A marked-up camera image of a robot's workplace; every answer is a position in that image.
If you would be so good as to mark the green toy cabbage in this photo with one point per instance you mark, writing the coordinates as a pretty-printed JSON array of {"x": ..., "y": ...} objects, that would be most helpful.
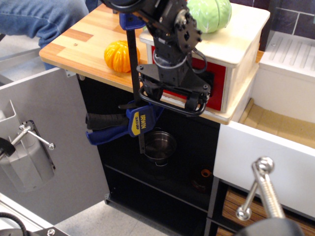
[{"x": 210, "y": 15}]

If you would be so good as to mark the blue jeans person leg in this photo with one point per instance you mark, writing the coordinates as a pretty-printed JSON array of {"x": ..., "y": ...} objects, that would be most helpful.
[{"x": 45, "y": 19}]

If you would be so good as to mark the black metal drawer handle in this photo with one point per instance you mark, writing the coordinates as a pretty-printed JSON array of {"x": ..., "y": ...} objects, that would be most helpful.
[{"x": 191, "y": 83}]

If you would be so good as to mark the light plywood box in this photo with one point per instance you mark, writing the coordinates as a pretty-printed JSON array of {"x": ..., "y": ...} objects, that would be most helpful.
[{"x": 235, "y": 47}]

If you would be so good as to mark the steel clamp screw right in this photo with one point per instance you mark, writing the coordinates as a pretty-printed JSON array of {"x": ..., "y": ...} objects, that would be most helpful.
[{"x": 276, "y": 223}]

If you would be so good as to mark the small steel pot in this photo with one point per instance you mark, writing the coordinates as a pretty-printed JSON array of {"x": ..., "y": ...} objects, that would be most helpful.
[{"x": 159, "y": 147}]

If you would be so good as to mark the brown toy bottle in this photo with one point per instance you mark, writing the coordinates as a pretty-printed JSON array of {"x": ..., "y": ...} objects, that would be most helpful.
[{"x": 201, "y": 179}]

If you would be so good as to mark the steel clamp screw left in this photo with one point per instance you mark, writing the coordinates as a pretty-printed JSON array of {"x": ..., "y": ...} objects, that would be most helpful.
[{"x": 7, "y": 148}]

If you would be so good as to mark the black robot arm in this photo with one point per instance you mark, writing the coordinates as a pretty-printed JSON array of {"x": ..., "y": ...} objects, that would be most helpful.
[{"x": 172, "y": 27}]

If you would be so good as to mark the red front wooden drawer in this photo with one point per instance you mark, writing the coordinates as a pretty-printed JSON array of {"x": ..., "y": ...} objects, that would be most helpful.
[{"x": 214, "y": 76}]

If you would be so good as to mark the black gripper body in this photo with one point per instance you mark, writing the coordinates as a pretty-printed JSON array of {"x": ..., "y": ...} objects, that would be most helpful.
[{"x": 169, "y": 75}]

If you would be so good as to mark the grey cabinet door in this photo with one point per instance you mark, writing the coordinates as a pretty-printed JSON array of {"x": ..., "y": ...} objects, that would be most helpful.
[{"x": 54, "y": 102}]

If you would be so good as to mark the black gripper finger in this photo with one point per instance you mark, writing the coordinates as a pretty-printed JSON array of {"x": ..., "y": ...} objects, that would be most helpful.
[
  {"x": 153, "y": 90},
  {"x": 193, "y": 102}
]

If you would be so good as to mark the orange toy pumpkin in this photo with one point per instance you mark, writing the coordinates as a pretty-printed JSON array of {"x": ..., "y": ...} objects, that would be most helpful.
[{"x": 116, "y": 56}]

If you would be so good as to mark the black cabinet shelf unit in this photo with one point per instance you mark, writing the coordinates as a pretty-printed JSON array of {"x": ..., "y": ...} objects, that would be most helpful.
[{"x": 165, "y": 195}]

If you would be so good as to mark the blue Irwin bar clamp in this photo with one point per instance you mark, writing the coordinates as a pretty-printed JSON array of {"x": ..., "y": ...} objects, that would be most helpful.
[{"x": 139, "y": 117}]

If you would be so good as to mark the steel clamp screw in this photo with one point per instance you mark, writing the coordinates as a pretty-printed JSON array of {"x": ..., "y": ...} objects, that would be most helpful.
[
  {"x": 276, "y": 223},
  {"x": 7, "y": 148}
]

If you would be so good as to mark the grey plastic door bin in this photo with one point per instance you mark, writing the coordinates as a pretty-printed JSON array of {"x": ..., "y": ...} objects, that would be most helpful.
[{"x": 30, "y": 166}]

